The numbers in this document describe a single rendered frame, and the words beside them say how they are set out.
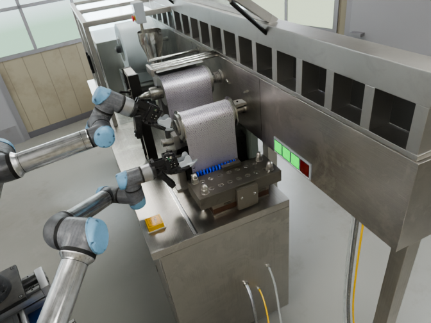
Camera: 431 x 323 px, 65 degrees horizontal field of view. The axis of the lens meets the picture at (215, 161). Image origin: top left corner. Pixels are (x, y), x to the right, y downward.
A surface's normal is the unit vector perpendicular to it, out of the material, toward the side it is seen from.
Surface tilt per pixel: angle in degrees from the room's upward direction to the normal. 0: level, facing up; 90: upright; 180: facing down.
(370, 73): 90
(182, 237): 0
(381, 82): 90
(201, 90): 92
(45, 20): 90
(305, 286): 0
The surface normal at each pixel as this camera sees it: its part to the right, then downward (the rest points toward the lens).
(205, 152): 0.40, 0.47
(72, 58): 0.60, 0.38
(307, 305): -0.11, -0.83
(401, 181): -0.91, 0.31
